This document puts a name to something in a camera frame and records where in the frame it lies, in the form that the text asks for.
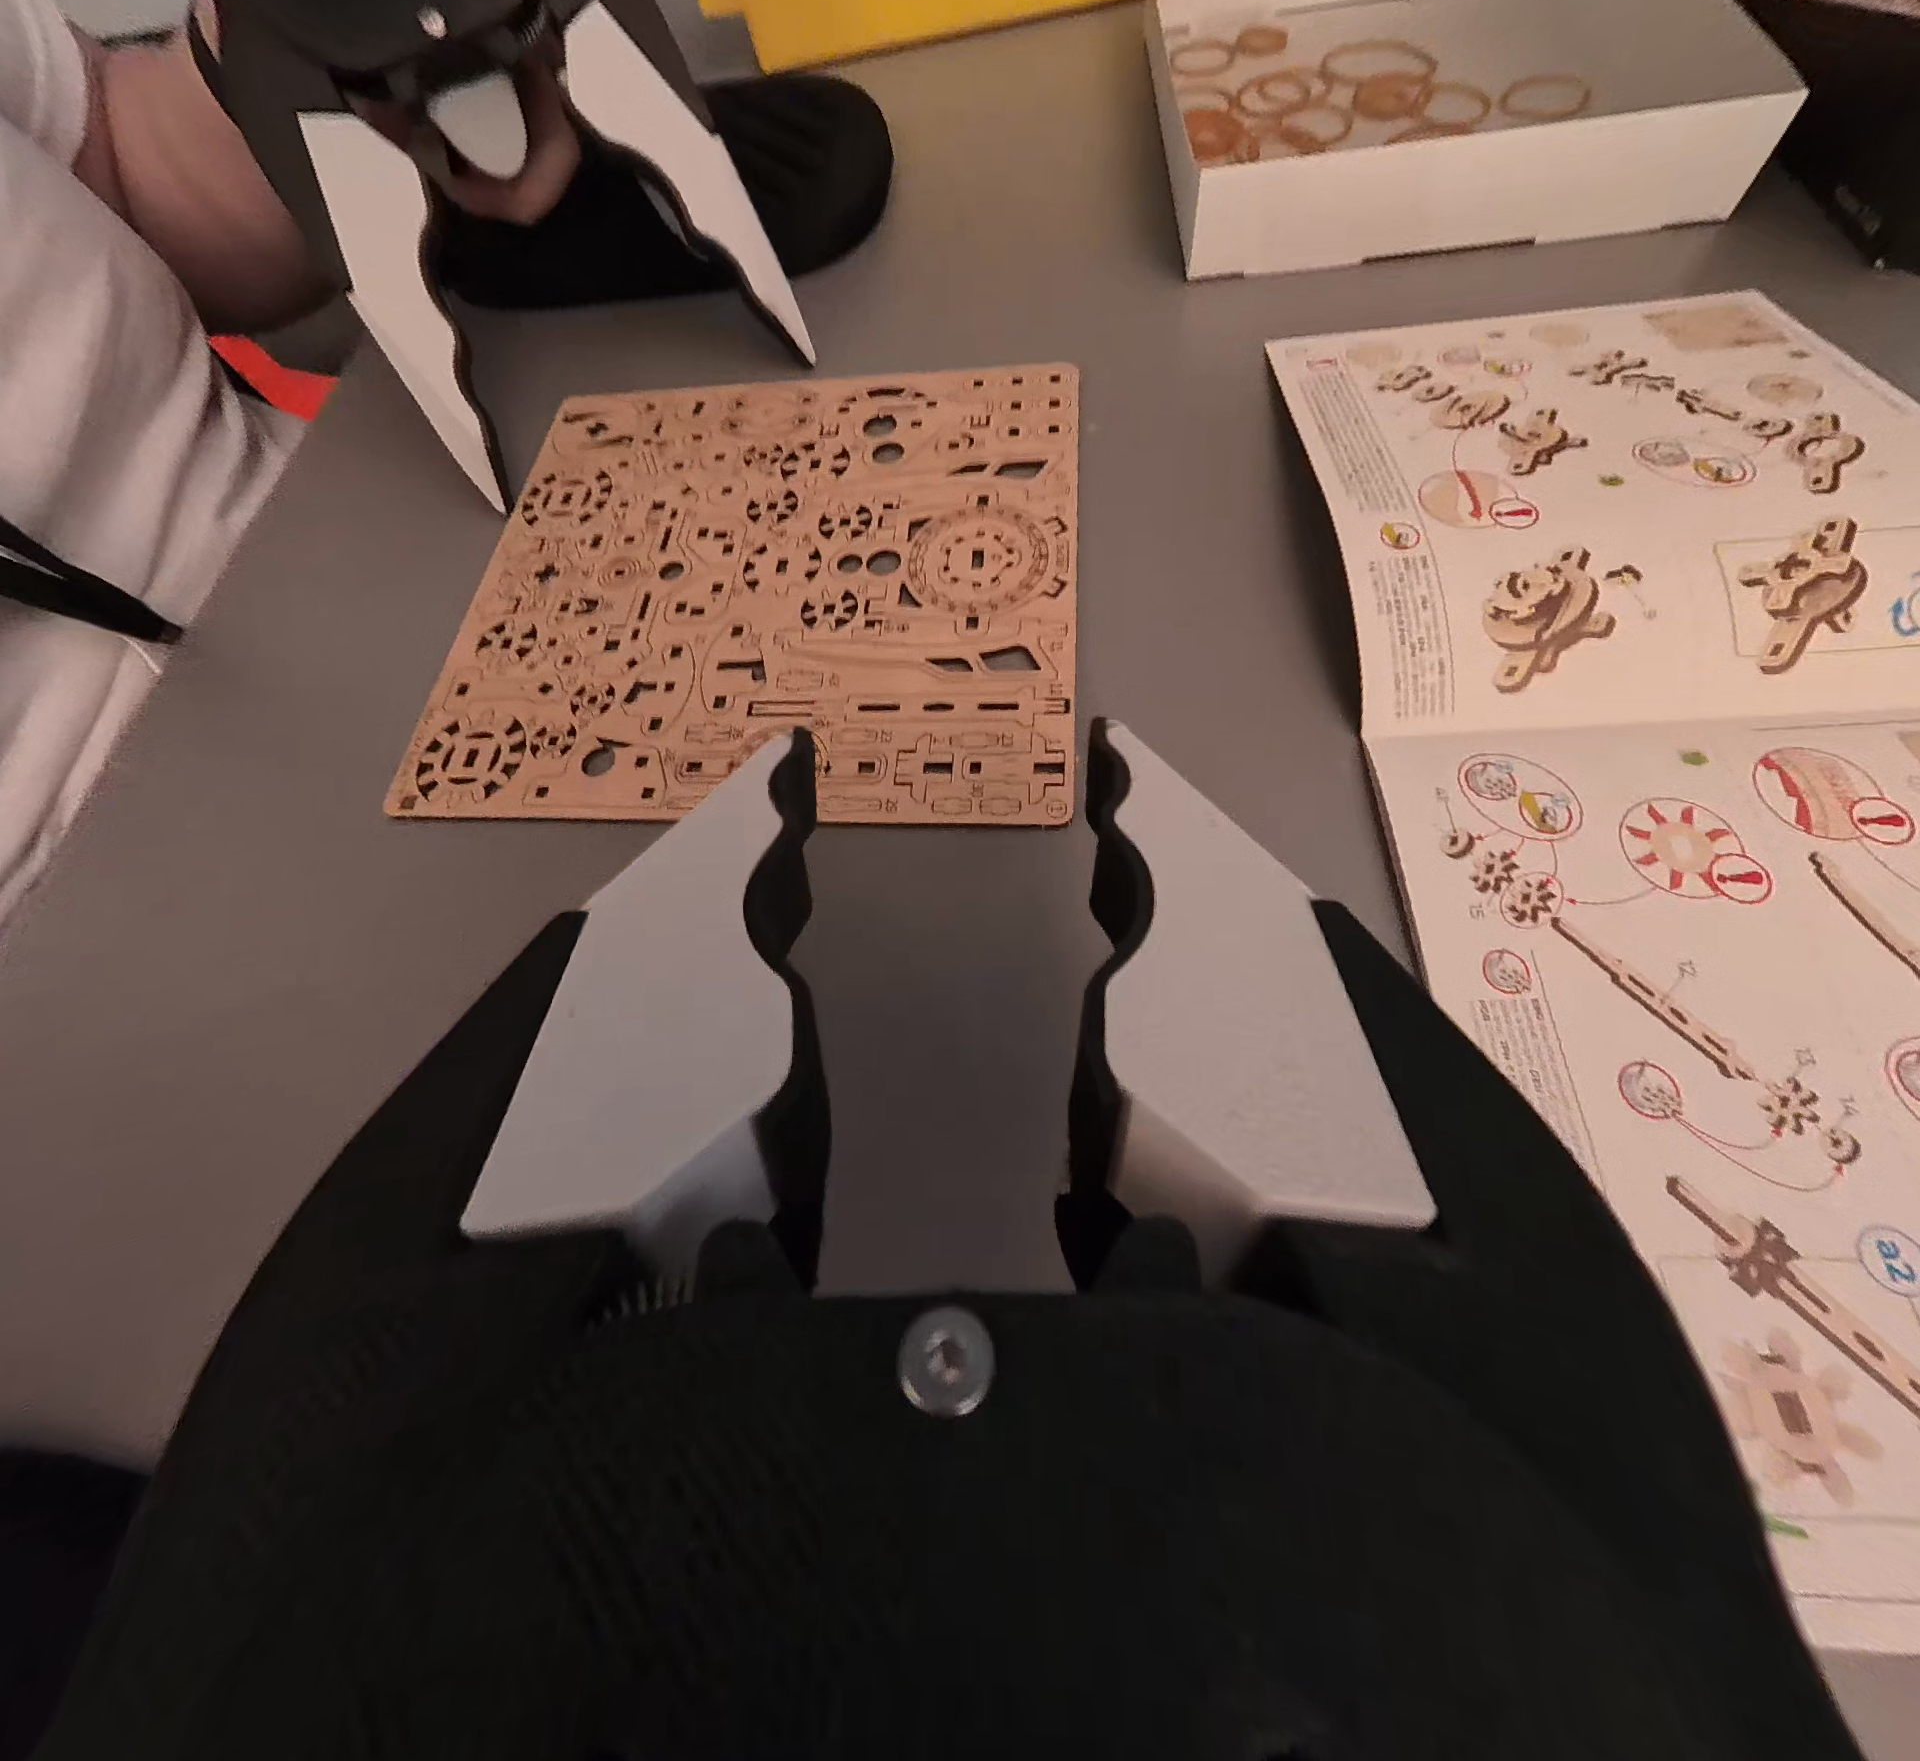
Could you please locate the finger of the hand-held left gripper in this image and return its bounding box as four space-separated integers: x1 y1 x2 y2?
559 0 818 370
294 110 513 518

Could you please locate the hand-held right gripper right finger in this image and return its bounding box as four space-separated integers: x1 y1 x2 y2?
1055 718 1441 1293

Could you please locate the orange tag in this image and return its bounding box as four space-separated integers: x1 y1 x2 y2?
210 335 338 423

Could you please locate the black lanyard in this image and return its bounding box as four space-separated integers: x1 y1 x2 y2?
0 516 185 646

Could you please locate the black model kit box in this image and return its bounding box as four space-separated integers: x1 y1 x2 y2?
1664 0 1920 270

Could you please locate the person's left forearm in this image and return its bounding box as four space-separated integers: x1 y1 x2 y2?
75 32 354 331

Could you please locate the person's left hand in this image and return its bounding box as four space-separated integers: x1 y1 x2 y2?
446 117 606 234

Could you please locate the white cardboard tray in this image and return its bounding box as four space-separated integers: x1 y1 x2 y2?
1143 0 1810 282

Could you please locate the instruction booklet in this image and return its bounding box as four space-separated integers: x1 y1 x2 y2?
1266 288 1920 1656

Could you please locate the yellow plastic bin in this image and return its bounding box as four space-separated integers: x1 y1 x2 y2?
697 0 1343 75

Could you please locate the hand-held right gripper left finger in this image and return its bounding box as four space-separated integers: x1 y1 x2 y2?
456 726 831 1290

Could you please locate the pile of tan rubber bands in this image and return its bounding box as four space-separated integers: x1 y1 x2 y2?
1170 23 1597 166

